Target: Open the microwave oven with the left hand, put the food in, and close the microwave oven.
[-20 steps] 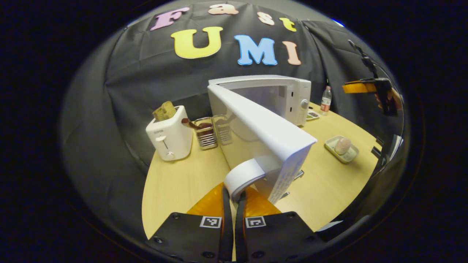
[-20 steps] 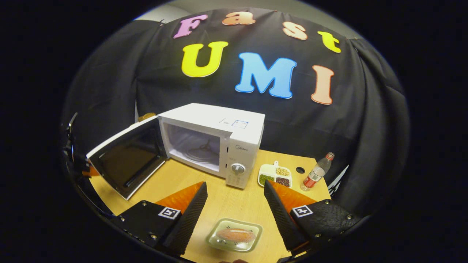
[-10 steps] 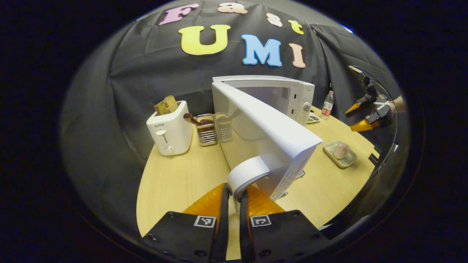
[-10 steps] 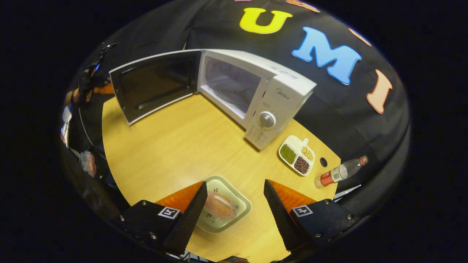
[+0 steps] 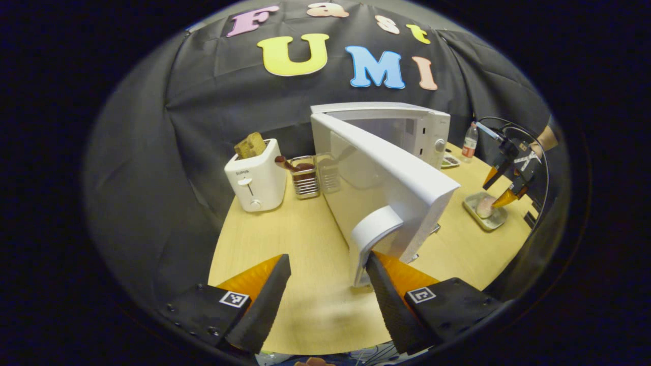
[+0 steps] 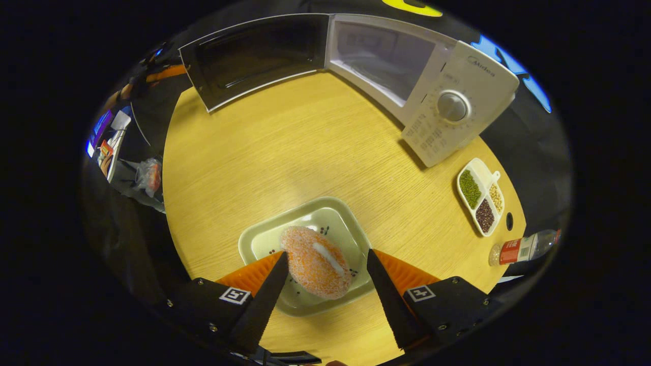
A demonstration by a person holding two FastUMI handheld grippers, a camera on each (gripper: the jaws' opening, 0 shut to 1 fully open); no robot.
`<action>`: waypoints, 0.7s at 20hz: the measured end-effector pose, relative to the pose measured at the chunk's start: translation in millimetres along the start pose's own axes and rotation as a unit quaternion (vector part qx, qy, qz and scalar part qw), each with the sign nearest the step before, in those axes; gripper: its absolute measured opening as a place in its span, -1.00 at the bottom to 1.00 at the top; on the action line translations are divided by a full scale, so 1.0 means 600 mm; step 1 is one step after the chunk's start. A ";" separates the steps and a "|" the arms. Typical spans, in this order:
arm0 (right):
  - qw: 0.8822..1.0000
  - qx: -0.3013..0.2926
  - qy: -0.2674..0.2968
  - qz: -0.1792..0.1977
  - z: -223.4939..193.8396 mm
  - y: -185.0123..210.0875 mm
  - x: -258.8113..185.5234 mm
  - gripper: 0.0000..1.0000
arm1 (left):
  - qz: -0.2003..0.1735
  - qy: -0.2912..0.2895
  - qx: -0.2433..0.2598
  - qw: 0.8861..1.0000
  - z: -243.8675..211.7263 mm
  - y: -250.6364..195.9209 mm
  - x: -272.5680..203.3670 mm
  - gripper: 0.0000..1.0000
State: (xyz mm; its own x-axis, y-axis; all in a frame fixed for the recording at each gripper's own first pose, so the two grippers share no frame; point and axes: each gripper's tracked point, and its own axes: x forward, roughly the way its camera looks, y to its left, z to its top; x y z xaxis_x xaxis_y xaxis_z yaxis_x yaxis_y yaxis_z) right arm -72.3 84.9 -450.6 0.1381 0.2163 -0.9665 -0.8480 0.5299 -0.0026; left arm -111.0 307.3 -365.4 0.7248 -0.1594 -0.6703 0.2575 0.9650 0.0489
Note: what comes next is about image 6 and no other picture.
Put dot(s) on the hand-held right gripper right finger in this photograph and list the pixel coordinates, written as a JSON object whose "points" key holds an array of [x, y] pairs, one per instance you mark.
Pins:
{"points": [[389, 300]]}

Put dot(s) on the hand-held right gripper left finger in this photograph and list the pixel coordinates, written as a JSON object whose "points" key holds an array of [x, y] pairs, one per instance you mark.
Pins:
{"points": [[264, 300]]}

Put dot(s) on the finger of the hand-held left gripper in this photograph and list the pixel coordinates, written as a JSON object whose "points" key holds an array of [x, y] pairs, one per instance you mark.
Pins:
{"points": [[165, 73]]}

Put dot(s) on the orange sugared bread roll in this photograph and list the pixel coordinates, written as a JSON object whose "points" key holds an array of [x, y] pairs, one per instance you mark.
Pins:
{"points": [[315, 264]]}

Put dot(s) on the white microwave oven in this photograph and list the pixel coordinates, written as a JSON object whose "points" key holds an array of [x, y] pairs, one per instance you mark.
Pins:
{"points": [[473, 81]]}

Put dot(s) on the pale green square plate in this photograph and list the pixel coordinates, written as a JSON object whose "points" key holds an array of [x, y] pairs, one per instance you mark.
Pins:
{"points": [[325, 218]]}

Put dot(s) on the colourful carton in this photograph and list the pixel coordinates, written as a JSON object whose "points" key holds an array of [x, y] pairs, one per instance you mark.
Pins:
{"points": [[106, 157]]}

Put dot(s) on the clear plastic bag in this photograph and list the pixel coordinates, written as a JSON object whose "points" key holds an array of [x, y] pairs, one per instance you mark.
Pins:
{"points": [[148, 177]]}

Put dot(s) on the clear bottle with red label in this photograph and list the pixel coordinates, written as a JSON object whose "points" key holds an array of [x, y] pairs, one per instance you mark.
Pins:
{"points": [[513, 250]]}

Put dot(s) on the white divided bean dish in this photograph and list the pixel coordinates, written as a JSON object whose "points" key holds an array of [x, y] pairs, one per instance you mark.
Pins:
{"points": [[470, 189]]}

